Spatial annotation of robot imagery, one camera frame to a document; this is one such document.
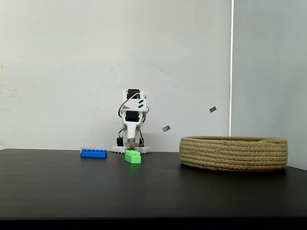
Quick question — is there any green lego block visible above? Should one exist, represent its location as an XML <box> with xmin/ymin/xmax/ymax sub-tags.
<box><xmin>124</xmin><ymin>149</ymin><xmax>142</xmax><ymax>165</ymax></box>

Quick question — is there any blue lego block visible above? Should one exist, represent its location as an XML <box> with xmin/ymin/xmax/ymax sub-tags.
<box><xmin>80</xmin><ymin>149</ymin><xmax>107</xmax><ymax>159</ymax></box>

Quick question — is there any red white black servo cable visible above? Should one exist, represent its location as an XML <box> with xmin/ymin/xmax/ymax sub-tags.
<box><xmin>118</xmin><ymin>92</ymin><xmax>140</xmax><ymax>118</ymax></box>

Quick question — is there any woven rope basket tray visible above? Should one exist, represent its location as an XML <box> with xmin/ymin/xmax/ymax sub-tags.
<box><xmin>179</xmin><ymin>136</ymin><xmax>288</xmax><ymax>172</ymax></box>

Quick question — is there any white vertical wall trim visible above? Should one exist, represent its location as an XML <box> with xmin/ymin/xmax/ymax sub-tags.
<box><xmin>229</xmin><ymin>0</ymin><xmax>235</xmax><ymax>137</ymax></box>

